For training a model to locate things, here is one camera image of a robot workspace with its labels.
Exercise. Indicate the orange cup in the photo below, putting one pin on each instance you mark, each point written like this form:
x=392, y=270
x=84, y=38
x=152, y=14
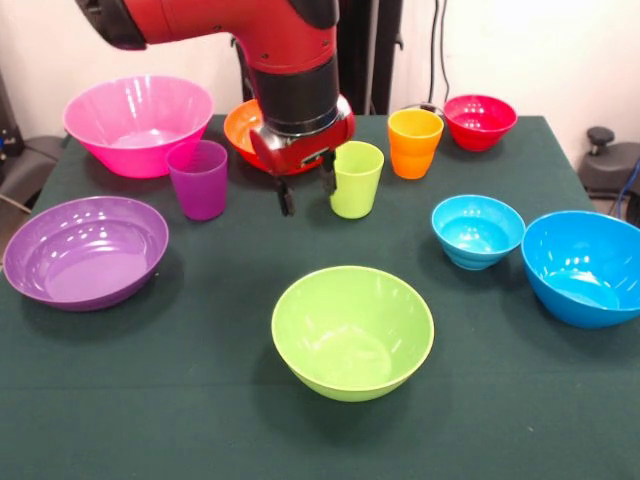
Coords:
x=412, y=160

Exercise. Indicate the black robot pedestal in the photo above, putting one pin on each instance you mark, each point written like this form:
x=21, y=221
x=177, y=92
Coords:
x=370, y=50

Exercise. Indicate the small blue bowl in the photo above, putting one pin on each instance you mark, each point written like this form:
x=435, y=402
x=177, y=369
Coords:
x=475, y=235

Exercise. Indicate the green bowl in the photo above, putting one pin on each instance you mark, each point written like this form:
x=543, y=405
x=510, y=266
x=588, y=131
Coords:
x=350, y=330

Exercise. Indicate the large pink bowl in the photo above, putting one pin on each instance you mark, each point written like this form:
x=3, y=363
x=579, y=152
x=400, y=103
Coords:
x=135, y=110

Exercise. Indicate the black device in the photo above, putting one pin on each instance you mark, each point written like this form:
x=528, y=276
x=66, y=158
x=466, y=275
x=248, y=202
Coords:
x=7, y=125

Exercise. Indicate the large blue bowl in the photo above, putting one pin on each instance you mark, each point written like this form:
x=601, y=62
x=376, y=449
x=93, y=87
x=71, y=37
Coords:
x=575, y=260

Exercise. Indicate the green cup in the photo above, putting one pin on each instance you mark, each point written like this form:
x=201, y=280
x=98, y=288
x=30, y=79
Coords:
x=357, y=185

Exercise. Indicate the purple bowl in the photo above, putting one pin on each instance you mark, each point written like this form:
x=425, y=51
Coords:
x=85, y=255

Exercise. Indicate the purple cup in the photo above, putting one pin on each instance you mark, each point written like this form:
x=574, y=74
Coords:
x=200, y=190

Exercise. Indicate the small red bowl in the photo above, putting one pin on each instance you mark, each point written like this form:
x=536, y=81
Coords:
x=477, y=125

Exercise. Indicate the dark grey stand base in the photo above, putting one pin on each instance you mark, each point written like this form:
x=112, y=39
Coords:
x=615, y=165
x=30, y=165

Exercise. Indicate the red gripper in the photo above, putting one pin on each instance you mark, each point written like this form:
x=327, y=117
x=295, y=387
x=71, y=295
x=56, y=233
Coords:
x=300, y=147

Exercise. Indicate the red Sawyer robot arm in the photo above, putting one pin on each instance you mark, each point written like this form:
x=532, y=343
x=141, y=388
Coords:
x=280, y=45

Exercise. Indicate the dark green tablecloth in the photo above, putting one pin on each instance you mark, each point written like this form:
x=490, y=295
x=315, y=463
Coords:
x=200, y=400

